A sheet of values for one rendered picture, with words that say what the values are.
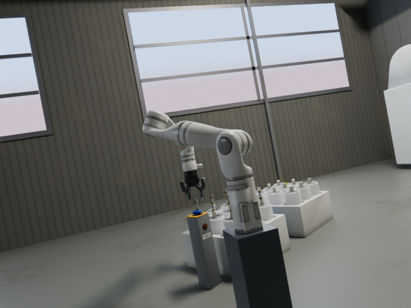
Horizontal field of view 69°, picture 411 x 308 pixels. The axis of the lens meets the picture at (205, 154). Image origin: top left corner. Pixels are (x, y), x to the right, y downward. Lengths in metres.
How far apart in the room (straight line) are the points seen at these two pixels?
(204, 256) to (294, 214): 0.68
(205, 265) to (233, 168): 0.53
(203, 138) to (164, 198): 2.28
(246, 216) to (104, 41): 2.85
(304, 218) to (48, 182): 2.45
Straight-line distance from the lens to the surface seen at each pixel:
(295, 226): 1.81
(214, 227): 1.47
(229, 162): 0.95
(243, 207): 0.95
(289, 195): 1.81
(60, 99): 3.37
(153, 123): 1.23
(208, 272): 1.35
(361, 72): 4.69
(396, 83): 3.73
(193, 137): 1.06
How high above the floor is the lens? 0.58
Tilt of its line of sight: 1 degrees down
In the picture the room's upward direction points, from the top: 11 degrees counter-clockwise
